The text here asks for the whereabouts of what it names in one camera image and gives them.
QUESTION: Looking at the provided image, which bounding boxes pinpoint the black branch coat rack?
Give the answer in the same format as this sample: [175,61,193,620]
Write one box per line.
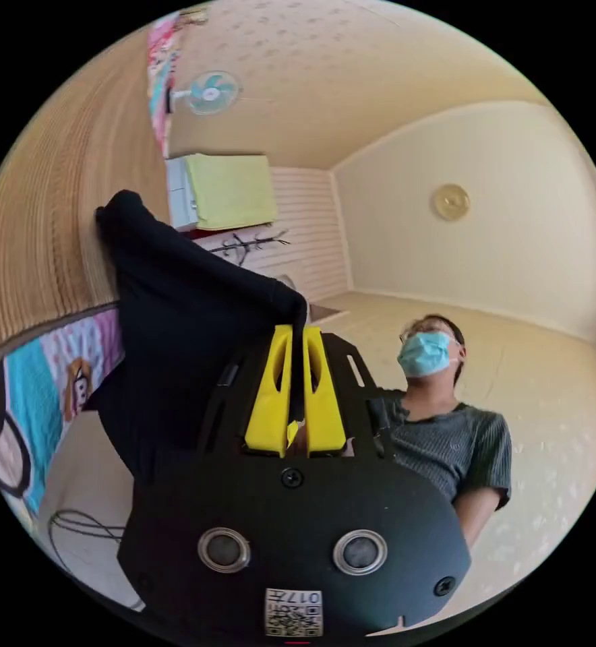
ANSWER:
[210,228,292,266]

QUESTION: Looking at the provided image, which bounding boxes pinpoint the person's body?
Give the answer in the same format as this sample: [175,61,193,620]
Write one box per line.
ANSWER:
[368,313,513,549]

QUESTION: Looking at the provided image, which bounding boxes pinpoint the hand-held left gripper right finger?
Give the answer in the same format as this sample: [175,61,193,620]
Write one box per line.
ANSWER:
[302,326,347,457]

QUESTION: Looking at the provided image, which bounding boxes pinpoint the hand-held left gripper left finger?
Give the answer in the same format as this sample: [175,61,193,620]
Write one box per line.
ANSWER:
[244,325,295,457]

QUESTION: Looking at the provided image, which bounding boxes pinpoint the black long sleeve shirt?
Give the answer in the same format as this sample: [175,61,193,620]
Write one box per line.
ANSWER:
[94,189,309,489]

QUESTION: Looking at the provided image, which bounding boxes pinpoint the wall fan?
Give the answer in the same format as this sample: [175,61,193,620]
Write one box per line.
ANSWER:
[170,69,241,117]

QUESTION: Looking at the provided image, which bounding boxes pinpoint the round ceiling lamp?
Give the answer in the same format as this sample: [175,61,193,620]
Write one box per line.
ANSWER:
[432,183,471,222]

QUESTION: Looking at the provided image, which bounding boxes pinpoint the black cable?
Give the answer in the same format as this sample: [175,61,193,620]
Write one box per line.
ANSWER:
[48,509,127,575]

